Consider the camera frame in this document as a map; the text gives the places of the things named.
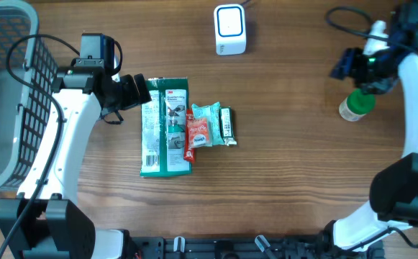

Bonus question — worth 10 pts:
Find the yogurt bottle red label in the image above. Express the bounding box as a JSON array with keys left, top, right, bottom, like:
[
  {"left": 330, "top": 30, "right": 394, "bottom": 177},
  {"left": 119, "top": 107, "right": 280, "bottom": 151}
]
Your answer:
[{"left": 339, "top": 88, "right": 376, "bottom": 122}]

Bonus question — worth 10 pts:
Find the large green 3M package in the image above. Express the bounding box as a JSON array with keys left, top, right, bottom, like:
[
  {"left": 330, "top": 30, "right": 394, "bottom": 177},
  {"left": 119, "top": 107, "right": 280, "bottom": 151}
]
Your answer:
[{"left": 140, "top": 78, "right": 192, "bottom": 178}]

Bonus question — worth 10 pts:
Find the red yogurt label sleeve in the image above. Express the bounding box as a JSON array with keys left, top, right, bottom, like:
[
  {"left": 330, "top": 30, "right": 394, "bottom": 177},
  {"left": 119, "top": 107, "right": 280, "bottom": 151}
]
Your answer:
[{"left": 187, "top": 117, "right": 212, "bottom": 148}]

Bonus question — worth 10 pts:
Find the light teal snack pouch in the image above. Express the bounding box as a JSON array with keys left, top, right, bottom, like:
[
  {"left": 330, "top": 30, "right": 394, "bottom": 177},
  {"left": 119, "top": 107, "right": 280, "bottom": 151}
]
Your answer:
[{"left": 191, "top": 102, "right": 224, "bottom": 145}]

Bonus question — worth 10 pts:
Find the red chocolate bar packet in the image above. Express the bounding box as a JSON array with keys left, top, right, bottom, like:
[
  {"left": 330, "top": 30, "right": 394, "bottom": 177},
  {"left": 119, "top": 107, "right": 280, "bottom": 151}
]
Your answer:
[{"left": 183, "top": 109, "right": 195, "bottom": 163}]

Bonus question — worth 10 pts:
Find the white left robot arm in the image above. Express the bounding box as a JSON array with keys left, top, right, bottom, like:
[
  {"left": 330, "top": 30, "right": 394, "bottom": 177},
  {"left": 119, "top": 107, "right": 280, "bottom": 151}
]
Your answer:
[{"left": 0, "top": 33, "right": 151, "bottom": 258}]

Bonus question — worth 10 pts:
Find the white barcode scanner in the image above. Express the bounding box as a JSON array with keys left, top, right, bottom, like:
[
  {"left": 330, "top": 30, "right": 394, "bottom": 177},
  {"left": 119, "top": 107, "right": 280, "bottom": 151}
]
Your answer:
[{"left": 213, "top": 4, "right": 247, "bottom": 55}]

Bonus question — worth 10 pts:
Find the dark grey plastic basket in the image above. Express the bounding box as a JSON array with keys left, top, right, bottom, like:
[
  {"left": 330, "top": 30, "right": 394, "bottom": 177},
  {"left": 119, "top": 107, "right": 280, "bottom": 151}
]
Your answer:
[{"left": 0, "top": 1, "right": 58, "bottom": 191}]

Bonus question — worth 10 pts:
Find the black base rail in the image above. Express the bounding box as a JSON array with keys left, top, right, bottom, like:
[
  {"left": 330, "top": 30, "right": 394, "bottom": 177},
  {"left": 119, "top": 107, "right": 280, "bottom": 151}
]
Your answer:
[{"left": 125, "top": 235, "right": 385, "bottom": 259}]

